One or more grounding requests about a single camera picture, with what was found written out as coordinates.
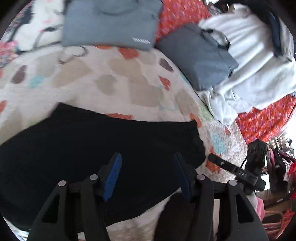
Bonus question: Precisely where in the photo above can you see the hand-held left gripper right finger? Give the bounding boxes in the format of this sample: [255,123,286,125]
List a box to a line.
[173,152,270,241]

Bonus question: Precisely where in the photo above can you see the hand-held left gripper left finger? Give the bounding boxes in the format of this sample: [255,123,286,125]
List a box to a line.
[27,152,122,241]

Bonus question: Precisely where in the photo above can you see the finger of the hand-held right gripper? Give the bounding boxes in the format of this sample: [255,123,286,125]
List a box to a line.
[208,153,241,176]

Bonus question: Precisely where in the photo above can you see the black pants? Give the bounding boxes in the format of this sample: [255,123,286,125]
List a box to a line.
[0,103,207,241]

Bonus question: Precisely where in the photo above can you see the folded dark grey pants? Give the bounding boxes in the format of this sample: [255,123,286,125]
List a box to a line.
[154,23,239,91]

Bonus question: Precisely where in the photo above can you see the red floral cloth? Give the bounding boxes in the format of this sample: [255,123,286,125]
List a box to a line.
[154,0,296,145]

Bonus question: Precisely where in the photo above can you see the wicker basket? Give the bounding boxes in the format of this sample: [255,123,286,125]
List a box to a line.
[262,207,290,235]

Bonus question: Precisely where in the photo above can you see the white garment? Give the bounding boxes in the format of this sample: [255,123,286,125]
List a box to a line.
[198,4,296,126]

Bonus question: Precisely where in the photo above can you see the heart-printed blanket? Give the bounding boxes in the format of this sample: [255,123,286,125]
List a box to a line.
[0,43,257,241]

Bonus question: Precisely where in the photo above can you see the navy and grey garment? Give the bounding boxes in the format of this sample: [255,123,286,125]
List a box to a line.
[267,10,295,62]

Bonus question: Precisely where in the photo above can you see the folded grey sweatshirt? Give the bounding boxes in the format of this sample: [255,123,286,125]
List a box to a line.
[61,0,163,51]

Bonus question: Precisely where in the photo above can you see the white printed cloth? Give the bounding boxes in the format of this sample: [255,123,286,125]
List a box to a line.
[0,0,66,67]

